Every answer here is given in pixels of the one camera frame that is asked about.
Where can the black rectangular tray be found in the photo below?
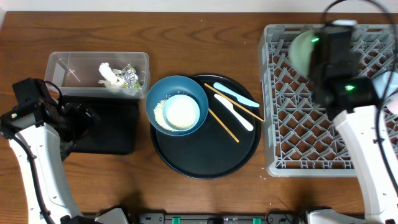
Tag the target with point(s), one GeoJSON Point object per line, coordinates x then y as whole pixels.
{"type": "Point", "coordinates": [116, 133]}

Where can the light blue plastic knife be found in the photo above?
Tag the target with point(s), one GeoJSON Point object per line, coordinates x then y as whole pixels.
{"type": "Point", "coordinates": [240, 98]}

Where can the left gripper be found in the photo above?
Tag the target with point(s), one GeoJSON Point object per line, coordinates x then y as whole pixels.
{"type": "Point", "coordinates": [86, 122]}

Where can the wooden chopstick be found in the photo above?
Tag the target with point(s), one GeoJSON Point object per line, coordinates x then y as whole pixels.
{"type": "Point", "coordinates": [233, 102]}
{"type": "Point", "coordinates": [223, 125]}

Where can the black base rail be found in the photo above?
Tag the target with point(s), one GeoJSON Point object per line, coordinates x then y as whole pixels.
{"type": "Point", "coordinates": [269, 218]}

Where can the white paper cup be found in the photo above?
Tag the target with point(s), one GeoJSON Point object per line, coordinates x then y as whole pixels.
{"type": "Point", "coordinates": [392, 104]}

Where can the yellow foil snack wrapper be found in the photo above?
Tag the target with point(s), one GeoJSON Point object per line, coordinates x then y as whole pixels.
{"type": "Point", "coordinates": [129, 77]}

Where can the left wooden chopstick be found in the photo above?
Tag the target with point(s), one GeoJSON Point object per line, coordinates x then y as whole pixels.
{"type": "Point", "coordinates": [223, 125]}

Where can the light blue bowl with rice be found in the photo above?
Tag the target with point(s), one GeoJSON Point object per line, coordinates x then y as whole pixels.
{"type": "Point", "coordinates": [181, 112]}

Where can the right wooden chopstick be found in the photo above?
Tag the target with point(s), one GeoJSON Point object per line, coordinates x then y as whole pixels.
{"type": "Point", "coordinates": [233, 102]}

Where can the dark blue plate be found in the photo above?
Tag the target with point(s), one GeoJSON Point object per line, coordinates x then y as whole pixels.
{"type": "Point", "coordinates": [169, 87]}

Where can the mint green bowl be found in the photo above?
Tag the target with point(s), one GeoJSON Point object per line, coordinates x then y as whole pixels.
{"type": "Point", "coordinates": [300, 51]}

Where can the round black serving tray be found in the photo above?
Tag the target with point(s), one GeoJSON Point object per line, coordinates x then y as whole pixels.
{"type": "Point", "coordinates": [210, 152]}

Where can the grey dishwasher rack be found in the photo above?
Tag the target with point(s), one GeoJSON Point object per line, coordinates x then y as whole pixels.
{"type": "Point", "coordinates": [300, 140]}

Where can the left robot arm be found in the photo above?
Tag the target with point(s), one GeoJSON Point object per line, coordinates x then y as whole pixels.
{"type": "Point", "coordinates": [42, 133]}

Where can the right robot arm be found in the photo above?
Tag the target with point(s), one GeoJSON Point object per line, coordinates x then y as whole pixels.
{"type": "Point", "coordinates": [355, 105]}

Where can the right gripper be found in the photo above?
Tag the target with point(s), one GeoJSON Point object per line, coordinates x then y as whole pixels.
{"type": "Point", "coordinates": [355, 60]}

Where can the light blue cup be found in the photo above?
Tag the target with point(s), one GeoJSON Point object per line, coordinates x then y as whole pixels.
{"type": "Point", "coordinates": [386, 80]}

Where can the clear plastic waste bin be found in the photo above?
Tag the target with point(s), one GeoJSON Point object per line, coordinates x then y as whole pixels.
{"type": "Point", "coordinates": [77, 73]}

